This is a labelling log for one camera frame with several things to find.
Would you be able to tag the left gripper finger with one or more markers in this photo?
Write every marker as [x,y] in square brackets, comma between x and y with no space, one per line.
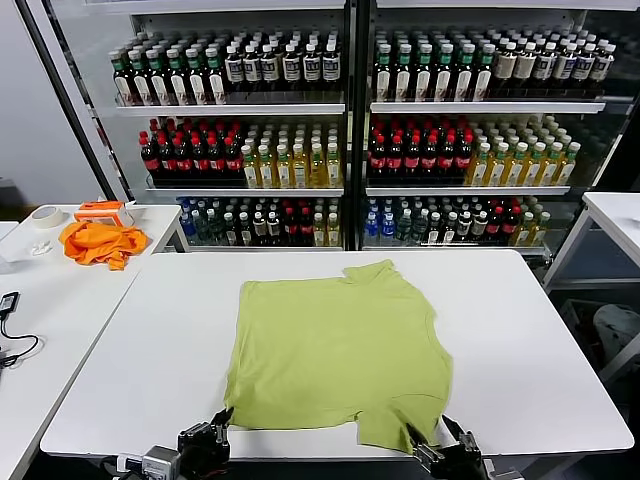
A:
[216,425]
[227,422]

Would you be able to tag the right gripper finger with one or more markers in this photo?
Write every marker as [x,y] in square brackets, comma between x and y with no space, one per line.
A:
[471,442]
[429,452]

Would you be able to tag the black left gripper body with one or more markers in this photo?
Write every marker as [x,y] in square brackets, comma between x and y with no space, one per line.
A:
[202,455]

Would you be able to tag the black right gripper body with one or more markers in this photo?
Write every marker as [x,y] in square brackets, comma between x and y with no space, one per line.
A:
[457,465]

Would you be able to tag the yellow-green t-shirt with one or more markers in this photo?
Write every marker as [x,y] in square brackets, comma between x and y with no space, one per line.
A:
[335,350]

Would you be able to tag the grey-green bag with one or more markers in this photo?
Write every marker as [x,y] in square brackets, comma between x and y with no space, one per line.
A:
[615,325]

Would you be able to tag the small dark bottle white cap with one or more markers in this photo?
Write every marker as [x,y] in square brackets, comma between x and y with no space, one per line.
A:
[465,228]
[243,230]
[435,229]
[273,230]
[479,226]
[450,229]
[258,230]
[228,230]

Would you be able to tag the blue water bottle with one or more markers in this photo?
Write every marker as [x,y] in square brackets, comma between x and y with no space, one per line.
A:
[387,226]
[371,226]
[187,226]

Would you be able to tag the cola bottle red cap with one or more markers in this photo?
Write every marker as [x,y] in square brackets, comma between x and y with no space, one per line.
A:
[495,222]
[429,160]
[378,160]
[199,160]
[395,160]
[182,160]
[232,160]
[149,157]
[290,227]
[446,160]
[166,159]
[305,227]
[412,160]
[510,222]
[463,160]
[216,160]

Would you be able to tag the yellow drink bottle white cap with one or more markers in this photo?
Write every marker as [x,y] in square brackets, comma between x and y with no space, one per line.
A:
[283,170]
[570,169]
[517,170]
[299,170]
[535,170]
[266,170]
[319,231]
[481,170]
[333,231]
[316,170]
[525,230]
[541,230]
[552,170]
[332,170]
[250,170]
[499,170]

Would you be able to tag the white side table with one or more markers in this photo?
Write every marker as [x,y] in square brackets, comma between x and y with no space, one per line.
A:
[160,220]

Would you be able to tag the crumpled orange cloth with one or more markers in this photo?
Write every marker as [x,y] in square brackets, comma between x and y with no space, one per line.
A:
[100,245]

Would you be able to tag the green tinted bottle white cap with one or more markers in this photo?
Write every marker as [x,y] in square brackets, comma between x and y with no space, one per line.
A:
[405,227]
[420,227]

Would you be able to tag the white metal shelf board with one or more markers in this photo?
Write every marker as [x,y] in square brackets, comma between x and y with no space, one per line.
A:
[240,191]
[465,190]
[475,107]
[225,109]

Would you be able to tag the orange and white box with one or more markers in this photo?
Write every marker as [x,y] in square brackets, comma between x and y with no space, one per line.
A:
[102,215]

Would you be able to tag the small crumpled white plastic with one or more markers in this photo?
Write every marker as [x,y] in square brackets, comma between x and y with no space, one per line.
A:
[41,247]

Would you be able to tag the masking tape roll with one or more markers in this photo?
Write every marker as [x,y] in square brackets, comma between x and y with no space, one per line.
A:
[47,219]

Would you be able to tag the dark tea bottle green cap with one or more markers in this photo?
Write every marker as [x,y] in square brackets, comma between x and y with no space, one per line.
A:
[384,75]
[196,77]
[157,79]
[176,77]
[216,76]
[465,75]
[424,75]
[484,75]
[138,79]
[445,75]
[404,75]
[121,80]

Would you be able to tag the dark bottle blue white label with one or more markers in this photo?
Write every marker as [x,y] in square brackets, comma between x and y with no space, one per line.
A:
[291,66]
[565,65]
[330,66]
[270,66]
[602,66]
[545,65]
[233,67]
[251,67]
[584,66]
[311,66]

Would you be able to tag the black metal bar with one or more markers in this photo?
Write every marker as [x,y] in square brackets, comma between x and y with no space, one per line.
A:
[70,100]

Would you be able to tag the dark bottle beige label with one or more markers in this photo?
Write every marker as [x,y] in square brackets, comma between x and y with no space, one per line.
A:
[506,65]
[525,65]

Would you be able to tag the glass door drinks cabinet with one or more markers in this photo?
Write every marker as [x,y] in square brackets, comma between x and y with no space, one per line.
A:
[475,20]
[240,20]

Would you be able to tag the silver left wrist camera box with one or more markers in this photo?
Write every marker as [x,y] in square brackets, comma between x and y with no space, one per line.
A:
[160,460]

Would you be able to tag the white table with frame legs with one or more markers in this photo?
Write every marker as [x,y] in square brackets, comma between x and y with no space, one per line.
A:
[615,210]

